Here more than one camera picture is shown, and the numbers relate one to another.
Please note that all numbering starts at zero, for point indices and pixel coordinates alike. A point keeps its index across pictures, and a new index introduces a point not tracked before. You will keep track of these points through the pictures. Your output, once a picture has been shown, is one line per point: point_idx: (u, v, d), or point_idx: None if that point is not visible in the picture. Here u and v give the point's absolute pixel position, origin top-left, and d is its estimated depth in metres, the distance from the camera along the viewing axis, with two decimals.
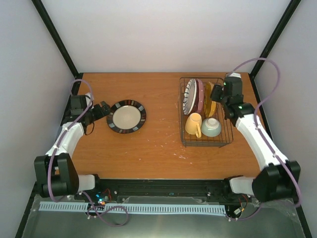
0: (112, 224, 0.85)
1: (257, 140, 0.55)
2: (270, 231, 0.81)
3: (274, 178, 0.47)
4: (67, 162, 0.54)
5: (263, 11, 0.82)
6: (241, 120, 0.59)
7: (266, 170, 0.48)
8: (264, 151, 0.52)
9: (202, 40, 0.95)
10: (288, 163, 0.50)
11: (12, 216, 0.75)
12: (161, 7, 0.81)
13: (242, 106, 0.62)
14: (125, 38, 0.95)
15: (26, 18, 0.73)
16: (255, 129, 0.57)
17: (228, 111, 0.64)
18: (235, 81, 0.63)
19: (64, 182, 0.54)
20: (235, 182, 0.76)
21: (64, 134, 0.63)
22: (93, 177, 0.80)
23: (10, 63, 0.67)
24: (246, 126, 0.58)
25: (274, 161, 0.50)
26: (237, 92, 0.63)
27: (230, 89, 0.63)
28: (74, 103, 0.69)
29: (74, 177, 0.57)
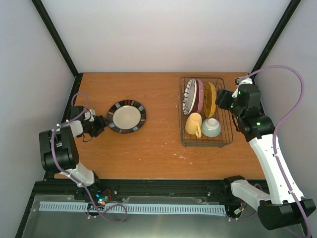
0: (114, 220, 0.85)
1: (273, 169, 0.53)
2: (269, 231, 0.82)
3: (286, 216, 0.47)
4: (69, 131, 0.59)
5: (265, 11, 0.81)
6: (258, 141, 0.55)
7: (279, 208, 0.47)
8: (280, 185, 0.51)
9: (203, 41, 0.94)
10: (303, 201, 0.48)
11: (12, 217, 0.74)
12: (161, 7, 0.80)
13: (260, 121, 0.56)
14: (124, 38, 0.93)
15: (24, 17, 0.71)
16: (273, 155, 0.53)
17: (242, 125, 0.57)
18: (252, 90, 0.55)
19: (66, 148, 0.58)
20: (237, 186, 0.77)
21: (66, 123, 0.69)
22: (92, 173, 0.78)
23: (9, 62, 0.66)
24: (263, 149, 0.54)
25: (289, 198, 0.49)
26: (255, 103, 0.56)
27: (246, 99, 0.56)
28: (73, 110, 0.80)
29: (75, 148, 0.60)
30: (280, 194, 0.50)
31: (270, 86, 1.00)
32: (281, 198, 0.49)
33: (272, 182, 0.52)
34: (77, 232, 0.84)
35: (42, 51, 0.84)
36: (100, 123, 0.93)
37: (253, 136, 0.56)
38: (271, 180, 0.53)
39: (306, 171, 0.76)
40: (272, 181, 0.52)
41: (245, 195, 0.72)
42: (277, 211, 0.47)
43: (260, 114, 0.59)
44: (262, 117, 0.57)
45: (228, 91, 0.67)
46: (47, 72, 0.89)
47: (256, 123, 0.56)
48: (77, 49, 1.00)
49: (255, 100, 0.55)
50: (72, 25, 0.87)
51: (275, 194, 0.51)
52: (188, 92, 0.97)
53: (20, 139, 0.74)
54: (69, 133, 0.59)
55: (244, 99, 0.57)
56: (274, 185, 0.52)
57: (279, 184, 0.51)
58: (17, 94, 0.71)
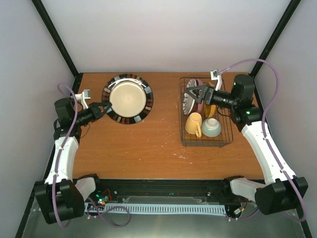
0: (112, 224, 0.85)
1: (265, 150, 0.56)
2: (269, 231, 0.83)
3: (281, 194, 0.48)
4: (71, 188, 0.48)
5: (265, 11, 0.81)
6: (249, 128, 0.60)
7: (273, 186, 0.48)
8: (272, 166, 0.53)
9: (203, 40, 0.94)
10: (295, 179, 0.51)
11: (12, 217, 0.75)
12: (161, 7, 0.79)
13: (249, 111, 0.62)
14: (125, 38, 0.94)
15: (24, 17, 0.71)
16: (263, 139, 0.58)
17: (234, 115, 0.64)
18: (246, 83, 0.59)
19: (72, 205, 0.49)
20: (235, 183, 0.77)
21: (60, 154, 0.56)
22: (93, 179, 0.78)
23: (9, 62, 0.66)
24: (254, 135, 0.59)
25: (281, 177, 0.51)
26: (248, 96, 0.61)
27: (240, 91, 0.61)
28: (60, 113, 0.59)
29: (80, 198, 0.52)
30: (272, 173, 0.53)
31: (270, 85, 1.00)
32: (274, 177, 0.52)
33: (265, 163, 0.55)
34: (77, 232, 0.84)
35: (42, 52, 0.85)
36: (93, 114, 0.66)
37: (244, 125, 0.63)
38: (263, 162, 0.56)
39: (306, 171, 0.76)
40: (265, 163, 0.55)
41: (244, 190, 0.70)
42: (271, 190, 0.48)
43: (252, 105, 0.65)
44: (253, 108, 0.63)
45: (213, 89, 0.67)
46: (47, 73, 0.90)
47: (246, 112, 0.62)
48: (77, 49, 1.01)
49: (249, 92, 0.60)
50: (73, 25, 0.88)
51: (268, 175, 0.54)
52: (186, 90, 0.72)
53: (20, 139, 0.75)
54: (71, 191, 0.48)
55: (239, 90, 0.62)
56: (267, 166, 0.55)
57: (271, 164, 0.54)
58: (17, 93, 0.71)
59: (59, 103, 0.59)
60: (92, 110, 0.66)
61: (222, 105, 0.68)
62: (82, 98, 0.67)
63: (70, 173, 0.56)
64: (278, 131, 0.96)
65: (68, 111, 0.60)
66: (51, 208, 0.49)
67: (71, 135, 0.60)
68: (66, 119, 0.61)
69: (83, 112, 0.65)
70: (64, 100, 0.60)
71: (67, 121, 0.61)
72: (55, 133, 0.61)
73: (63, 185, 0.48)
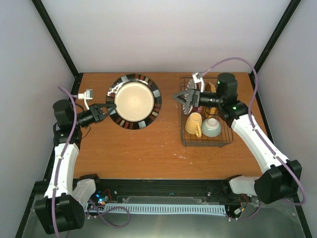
0: (112, 224, 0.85)
1: (255, 140, 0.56)
2: (269, 231, 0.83)
3: (278, 180, 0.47)
4: (71, 203, 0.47)
5: (265, 12, 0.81)
6: (237, 122, 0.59)
7: (270, 173, 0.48)
8: (265, 153, 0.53)
9: (203, 40, 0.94)
10: (289, 162, 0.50)
11: (13, 217, 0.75)
12: (161, 7, 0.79)
13: (236, 106, 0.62)
14: (125, 38, 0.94)
15: (24, 17, 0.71)
16: (252, 130, 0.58)
17: (222, 113, 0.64)
18: (231, 80, 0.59)
19: (72, 219, 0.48)
20: (234, 182, 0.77)
21: (60, 164, 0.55)
22: (93, 181, 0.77)
23: (9, 62, 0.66)
24: (243, 127, 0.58)
25: (276, 162, 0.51)
26: (233, 92, 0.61)
27: (225, 89, 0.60)
28: (59, 118, 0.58)
29: (80, 211, 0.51)
30: (266, 160, 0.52)
31: (270, 85, 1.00)
32: (268, 164, 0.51)
33: (258, 152, 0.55)
34: (78, 232, 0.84)
35: (42, 53, 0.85)
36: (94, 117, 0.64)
37: (232, 121, 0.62)
38: (256, 152, 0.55)
39: (306, 172, 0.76)
40: (258, 152, 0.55)
41: (243, 186, 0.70)
42: (269, 177, 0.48)
43: (237, 100, 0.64)
44: (238, 103, 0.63)
45: (199, 91, 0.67)
46: (47, 73, 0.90)
47: (233, 108, 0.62)
48: (77, 49, 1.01)
49: (234, 89, 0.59)
50: (73, 26, 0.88)
51: (263, 163, 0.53)
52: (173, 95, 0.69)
53: (20, 139, 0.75)
54: (71, 206, 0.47)
55: (223, 89, 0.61)
56: (261, 155, 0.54)
57: (264, 152, 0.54)
58: (17, 93, 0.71)
59: (57, 107, 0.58)
60: (91, 112, 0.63)
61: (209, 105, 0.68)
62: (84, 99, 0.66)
63: (70, 184, 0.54)
64: (278, 130, 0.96)
65: (67, 115, 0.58)
66: (49, 222, 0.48)
67: (70, 142, 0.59)
68: (66, 123, 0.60)
69: (82, 115, 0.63)
70: (62, 104, 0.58)
71: (66, 125, 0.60)
72: (54, 138, 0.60)
73: (63, 199, 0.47)
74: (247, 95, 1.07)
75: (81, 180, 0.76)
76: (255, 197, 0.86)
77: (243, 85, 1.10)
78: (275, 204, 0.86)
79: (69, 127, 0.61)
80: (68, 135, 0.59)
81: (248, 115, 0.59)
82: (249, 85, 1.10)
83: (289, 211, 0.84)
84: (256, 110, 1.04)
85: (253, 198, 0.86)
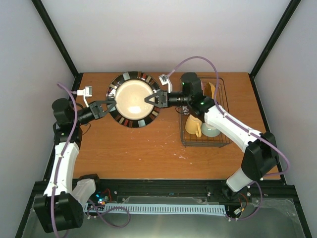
0: (112, 224, 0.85)
1: (228, 125, 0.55)
2: (269, 231, 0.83)
3: (258, 154, 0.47)
4: (70, 202, 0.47)
5: (265, 12, 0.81)
6: (208, 115, 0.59)
7: (248, 148, 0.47)
8: (239, 134, 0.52)
9: (203, 40, 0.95)
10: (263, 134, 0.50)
11: (12, 217, 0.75)
12: (161, 7, 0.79)
13: (203, 101, 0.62)
14: (125, 38, 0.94)
15: (24, 16, 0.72)
16: (223, 117, 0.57)
17: (192, 111, 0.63)
18: (194, 79, 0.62)
19: (70, 218, 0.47)
20: (232, 182, 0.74)
21: (60, 162, 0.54)
22: (93, 181, 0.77)
23: (9, 62, 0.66)
24: (214, 117, 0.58)
25: (251, 138, 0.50)
26: (199, 90, 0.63)
27: (191, 88, 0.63)
28: (59, 118, 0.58)
29: (79, 210, 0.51)
30: (242, 140, 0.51)
31: (270, 85, 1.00)
32: (245, 142, 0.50)
33: (234, 135, 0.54)
34: (77, 232, 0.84)
35: (42, 53, 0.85)
36: (95, 114, 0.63)
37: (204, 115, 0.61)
38: (233, 135, 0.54)
39: (306, 172, 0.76)
40: (234, 135, 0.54)
41: (237, 177, 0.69)
42: (249, 153, 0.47)
43: (204, 96, 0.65)
44: (205, 98, 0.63)
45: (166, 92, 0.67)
46: (47, 73, 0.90)
47: (201, 103, 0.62)
48: (77, 50, 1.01)
49: (198, 87, 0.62)
50: (73, 26, 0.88)
51: (241, 144, 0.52)
52: (144, 100, 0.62)
53: (20, 139, 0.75)
54: (69, 204, 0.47)
55: (189, 88, 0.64)
56: (237, 137, 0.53)
57: (238, 133, 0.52)
58: (17, 93, 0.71)
59: (56, 106, 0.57)
60: (91, 110, 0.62)
61: (179, 104, 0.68)
62: (84, 96, 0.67)
63: (70, 183, 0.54)
64: (278, 130, 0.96)
65: (67, 115, 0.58)
66: (49, 221, 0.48)
67: (71, 140, 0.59)
68: (66, 122, 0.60)
69: (82, 112, 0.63)
70: (62, 103, 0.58)
71: (67, 124, 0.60)
72: (55, 135, 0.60)
73: (62, 198, 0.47)
74: (247, 96, 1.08)
75: (81, 180, 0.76)
76: (255, 197, 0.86)
77: (243, 85, 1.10)
78: (275, 204, 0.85)
79: (68, 127, 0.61)
80: (68, 134, 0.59)
81: (216, 106, 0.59)
82: (249, 85, 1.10)
83: (289, 211, 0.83)
84: (256, 110, 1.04)
85: (253, 198, 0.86)
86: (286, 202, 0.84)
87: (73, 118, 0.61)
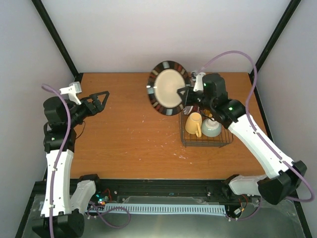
0: (111, 224, 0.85)
1: (259, 146, 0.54)
2: (270, 231, 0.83)
3: (287, 185, 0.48)
4: (69, 221, 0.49)
5: (265, 12, 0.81)
6: (236, 125, 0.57)
7: (279, 180, 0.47)
8: (270, 158, 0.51)
9: (204, 40, 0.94)
10: (295, 165, 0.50)
11: (12, 217, 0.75)
12: (162, 6, 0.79)
13: (231, 106, 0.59)
14: (125, 38, 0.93)
15: (24, 16, 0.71)
16: (254, 133, 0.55)
17: (218, 115, 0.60)
18: (216, 79, 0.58)
19: (70, 233, 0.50)
20: (235, 185, 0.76)
21: (54, 177, 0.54)
22: (93, 182, 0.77)
23: (9, 62, 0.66)
24: (244, 131, 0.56)
25: (283, 167, 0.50)
26: (222, 91, 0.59)
27: (213, 89, 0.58)
28: (51, 118, 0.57)
29: (79, 222, 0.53)
30: (273, 166, 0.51)
31: (270, 85, 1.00)
32: (276, 170, 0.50)
33: (262, 157, 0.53)
34: None
35: (42, 52, 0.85)
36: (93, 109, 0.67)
37: (230, 122, 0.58)
38: (261, 157, 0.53)
39: (306, 172, 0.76)
40: (262, 157, 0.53)
41: (244, 186, 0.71)
42: (278, 184, 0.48)
43: (228, 99, 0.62)
44: (231, 102, 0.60)
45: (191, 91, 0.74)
46: (47, 72, 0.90)
47: (229, 108, 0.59)
48: (77, 50, 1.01)
49: (221, 87, 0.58)
50: (73, 25, 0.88)
51: (269, 169, 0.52)
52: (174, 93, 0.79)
53: (20, 139, 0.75)
54: (69, 224, 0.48)
55: (211, 89, 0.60)
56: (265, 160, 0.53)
57: (269, 157, 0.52)
58: (16, 93, 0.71)
59: (47, 107, 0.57)
60: (87, 106, 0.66)
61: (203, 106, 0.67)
62: (73, 93, 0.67)
63: (67, 198, 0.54)
64: (278, 131, 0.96)
65: (58, 115, 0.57)
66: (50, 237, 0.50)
67: (64, 148, 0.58)
68: (58, 123, 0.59)
69: (76, 109, 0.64)
70: (53, 103, 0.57)
71: (59, 125, 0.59)
72: (45, 138, 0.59)
73: (62, 217, 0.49)
74: (247, 95, 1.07)
75: (81, 182, 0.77)
76: (255, 197, 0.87)
77: (243, 85, 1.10)
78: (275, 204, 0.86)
79: (60, 128, 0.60)
80: (59, 138, 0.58)
81: (246, 116, 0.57)
82: (249, 85, 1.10)
83: (289, 211, 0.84)
84: (256, 109, 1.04)
85: (253, 199, 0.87)
86: (286, 202, 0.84)
87: (66, 119, 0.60)
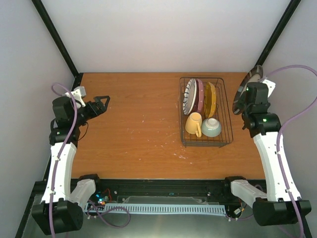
0: (111, 224, 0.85)
1: (274, 167, 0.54)
2: (269, 231, 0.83)
3: (280, 213, 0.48)
4: (68, 208, 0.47)
5: (265, 12, 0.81)
6: (262, 137, 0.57)
7: (274, 204, 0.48)
8: (278, 184, 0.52)
9: (203, 40, 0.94)
10: (299, 201, 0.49)
11: (12, 216, 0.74)
12: (161, 6, 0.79)
13: (266, 118, 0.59)
14: (125, 38, 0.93)
15: (24, 16, 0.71)
16: (274, 153, 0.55)
17: (248, 120, 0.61)
18: (260, 87, 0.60)
19: (70, 222, 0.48)
20: (236, 185, 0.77)
21: (57, 166, 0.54)
22: (92, 182, 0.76)
23: (8, 62, 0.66)
24: (265, 146, 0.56)
25: (285, 196, 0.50)
26: (262, 100, 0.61)
27: (253, 95, 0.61)
28: (59, 114, 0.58)
29: (79, 213, 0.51)
30: (276, 191, 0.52)
31: None
32: (277, 196, 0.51)
33: (271, 179, 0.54)
34: (77, 232, 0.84)
35: (42, 53, 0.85)
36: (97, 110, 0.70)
37: (257, 132, 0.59)
38: (270, 178, 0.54)
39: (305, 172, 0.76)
40: (271, 179, 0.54)
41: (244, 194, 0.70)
42: (272, 208, 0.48)
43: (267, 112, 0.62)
44: (269, 114, 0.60)
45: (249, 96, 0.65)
46: (47, 72, 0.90)
47: (263, 119, 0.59)
48: (77, 49, 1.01)
49: (262, 95, 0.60)
50: (73, 25, 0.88)
51: (272, 191, 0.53)
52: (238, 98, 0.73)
53: (20, 138, 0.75)
54: (68, 211, 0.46)
55: (251, 95, 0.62)
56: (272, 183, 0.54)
57: (277, 182, 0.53)
58: (16, 94, 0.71)
59: (56, 102, 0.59)
60: (91, 108, 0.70)
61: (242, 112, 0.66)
62: (78, 96, 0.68)
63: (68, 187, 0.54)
64: None
65: (65, 111, 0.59)
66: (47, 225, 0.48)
67: (67, 141, 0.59)
68: (64, 119, 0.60)
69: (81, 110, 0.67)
70: (62, 100, 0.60)
71: (65, 121, 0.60)
72: (50, 135, 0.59)
73: (60, 205, 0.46)
74: None
75: (81, 180, 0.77)
76: None
77: None
78: None
79: (66, 125, 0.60)
80: (64, 133, 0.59)
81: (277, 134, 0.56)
82: None
83: None
84: None
85: None
86: None
87: (71, 117, 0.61)
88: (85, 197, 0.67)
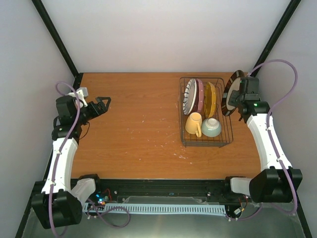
0: (111, 224, 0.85)
1: (265, 141, 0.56)
2: (269, 231, 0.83)
3: (272, 181, 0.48)
4: (68, 200, 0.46)
5: (265, 12, 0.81)
6: (253, 118, 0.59)
7: (266, 172, 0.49)
8: (269, 154, 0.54)
9: (203, 40, 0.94)
10: (290, 169, 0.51)
11: (12, 216, 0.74)
12: (161, 7, 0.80)
13: (257, 103, 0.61)
14: (125, 38, 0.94)
15: (24, 16, 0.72)
16: (266, 129, 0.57)
17: (241, 107, 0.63)
18: (251, 77, 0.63)
19: (69, 214, 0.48)
20: (236, 180, 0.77)
21: (58, 159, 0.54)
22: (92, 180, 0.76)
23: (8, 61, 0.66)
24: (257, 125, 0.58)
25: (276, 165, 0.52)
26: (253, 89, 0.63)
27: (245, 85, 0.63)
28: (62, 110, 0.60)
29: (78, 208, 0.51)
30: (268, 160, 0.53)
31: (270, 85, 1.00)
32: (269, 164, 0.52)
33: (263, 152, 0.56)
34: (77, 232, 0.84)
35: (42, 53, 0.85)
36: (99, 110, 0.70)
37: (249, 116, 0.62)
38: (262, 151, 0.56)
39: (305, 172, 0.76)
40: (263, 152, 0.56)
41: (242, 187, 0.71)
42: (264, 176, 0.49)
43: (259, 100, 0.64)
44: (261, 101, 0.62)
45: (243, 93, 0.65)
46: (47, 72, 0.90)
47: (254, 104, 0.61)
48: (77, 49, 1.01)
49: (255, 85, 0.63)
50: (73, 26, 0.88)
51: (264, 162, 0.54)
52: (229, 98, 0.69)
53: (20, 138, 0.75)
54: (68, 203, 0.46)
55: (244, 86, 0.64)
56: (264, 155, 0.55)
57: (269, 152, 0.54)
58: (16, 94, 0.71)
59: (61, 99, 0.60)
60: (93, 108, 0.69)
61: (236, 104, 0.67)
62: (81, 96, 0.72)
63: (68, 180, 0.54)
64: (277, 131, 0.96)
65: (69, 108, 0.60)
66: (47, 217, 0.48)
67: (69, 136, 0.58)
68: (67, 117, 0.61)
69: (83, 110, 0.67)
70: (66, 97, 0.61)
71: (68, 118, 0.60)
72: (52, 132, 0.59)
73: (60, 196, 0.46)
74: None
75: (81, 179, 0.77)
76: None
77: None
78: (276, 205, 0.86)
79: (68, 123, 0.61)
80: (66, 129, 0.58)
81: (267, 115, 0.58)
82: None
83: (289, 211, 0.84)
84: None
85: None
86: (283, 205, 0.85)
87: (74, 115, 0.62)
88: (84, 194, 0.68)
